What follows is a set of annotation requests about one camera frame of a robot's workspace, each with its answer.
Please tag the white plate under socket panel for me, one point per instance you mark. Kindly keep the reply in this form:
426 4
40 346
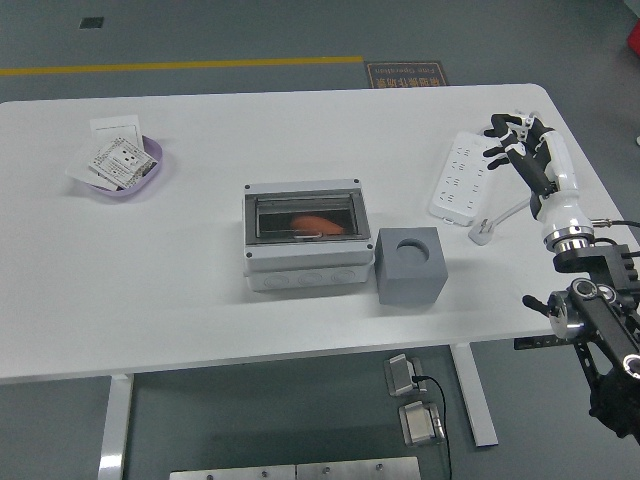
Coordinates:
77 172

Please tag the black table control strip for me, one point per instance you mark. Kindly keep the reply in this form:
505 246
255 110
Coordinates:
532 343

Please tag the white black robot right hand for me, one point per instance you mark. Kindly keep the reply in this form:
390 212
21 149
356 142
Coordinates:
560 200

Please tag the white table leg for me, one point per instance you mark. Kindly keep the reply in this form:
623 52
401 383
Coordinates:
480 400
115 425

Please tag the brown floor sign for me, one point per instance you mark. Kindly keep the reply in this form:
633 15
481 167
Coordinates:
406 75

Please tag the purple plastic tray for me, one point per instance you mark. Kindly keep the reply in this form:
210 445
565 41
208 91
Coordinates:
154 152

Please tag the white printed socket panel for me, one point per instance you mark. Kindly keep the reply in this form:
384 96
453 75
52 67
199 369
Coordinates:
120 160

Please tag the grey metal base plate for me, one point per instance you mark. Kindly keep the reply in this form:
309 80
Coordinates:
230 474
360 470

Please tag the blank white switch plate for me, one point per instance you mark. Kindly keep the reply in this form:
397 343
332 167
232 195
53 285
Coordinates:
115 126

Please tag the white power strip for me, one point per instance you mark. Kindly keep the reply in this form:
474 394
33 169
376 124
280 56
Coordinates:
460 185

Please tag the yellow floor tape line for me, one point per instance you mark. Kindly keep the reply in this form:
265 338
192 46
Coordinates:
200 65

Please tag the red object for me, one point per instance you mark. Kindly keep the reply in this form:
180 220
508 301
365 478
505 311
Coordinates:
635 44

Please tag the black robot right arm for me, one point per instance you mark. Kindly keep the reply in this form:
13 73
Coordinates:
605 320

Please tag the metal foot pedal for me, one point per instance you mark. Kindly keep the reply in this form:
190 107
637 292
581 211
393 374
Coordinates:
420 424
400 375

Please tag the grey electrical enclosure box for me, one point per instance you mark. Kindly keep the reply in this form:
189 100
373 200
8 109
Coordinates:
300 265

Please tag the orange cylinder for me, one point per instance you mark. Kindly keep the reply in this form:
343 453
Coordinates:
320 224

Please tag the grey cube with round hole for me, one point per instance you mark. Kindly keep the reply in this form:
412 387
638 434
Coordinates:
405 282

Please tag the black floor hatch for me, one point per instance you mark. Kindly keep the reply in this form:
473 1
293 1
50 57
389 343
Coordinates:
92 22

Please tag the transparent hinged box lid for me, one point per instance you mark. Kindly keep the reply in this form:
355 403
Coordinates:
364 220

